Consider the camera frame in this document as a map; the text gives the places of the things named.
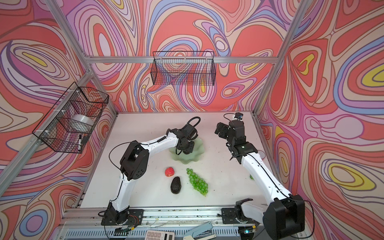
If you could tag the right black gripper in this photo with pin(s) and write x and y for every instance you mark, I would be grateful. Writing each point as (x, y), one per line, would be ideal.
(224, 128)

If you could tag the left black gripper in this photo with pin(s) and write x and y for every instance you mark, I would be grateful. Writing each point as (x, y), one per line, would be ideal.
(191, 149)

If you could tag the red fake strawberry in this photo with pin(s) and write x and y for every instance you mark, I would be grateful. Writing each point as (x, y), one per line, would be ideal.
(169, 172)

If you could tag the green fake grape bunch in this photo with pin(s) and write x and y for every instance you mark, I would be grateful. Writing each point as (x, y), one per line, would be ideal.
(198, 183)

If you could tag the dark fake avocado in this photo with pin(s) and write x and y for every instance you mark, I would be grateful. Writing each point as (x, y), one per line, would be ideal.
(176, 185)

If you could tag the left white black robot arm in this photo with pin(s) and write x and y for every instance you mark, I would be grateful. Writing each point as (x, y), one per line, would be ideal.
(134, 163)

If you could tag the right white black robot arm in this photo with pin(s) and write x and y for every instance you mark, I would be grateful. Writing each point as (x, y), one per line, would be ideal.
(284, 214)

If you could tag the green scalloped fruit bowl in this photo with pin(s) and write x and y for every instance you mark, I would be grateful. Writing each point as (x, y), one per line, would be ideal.
(195, 156)

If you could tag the pink tape roll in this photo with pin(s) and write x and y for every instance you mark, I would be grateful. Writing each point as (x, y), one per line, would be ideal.
(262, 154)

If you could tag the grey stapler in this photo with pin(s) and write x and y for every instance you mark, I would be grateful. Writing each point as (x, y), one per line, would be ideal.
(202, 232)

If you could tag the white calculator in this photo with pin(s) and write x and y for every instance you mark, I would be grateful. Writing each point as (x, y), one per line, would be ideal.
(159, 235)

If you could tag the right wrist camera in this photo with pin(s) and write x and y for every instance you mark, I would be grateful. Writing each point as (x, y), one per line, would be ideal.
(238, 116)

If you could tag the black wire basket back wall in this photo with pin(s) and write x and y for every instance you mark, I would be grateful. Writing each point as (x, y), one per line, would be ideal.
(183, 68)

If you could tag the black wire basket wall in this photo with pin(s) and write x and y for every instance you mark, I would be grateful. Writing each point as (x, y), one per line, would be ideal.
(61, 133)
(183, 68)

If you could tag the black wire basket left wall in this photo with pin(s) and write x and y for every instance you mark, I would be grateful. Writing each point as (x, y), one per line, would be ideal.
(61, 133)

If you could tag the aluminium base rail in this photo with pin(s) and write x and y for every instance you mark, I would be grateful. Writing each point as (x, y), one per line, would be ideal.
(150, 216)

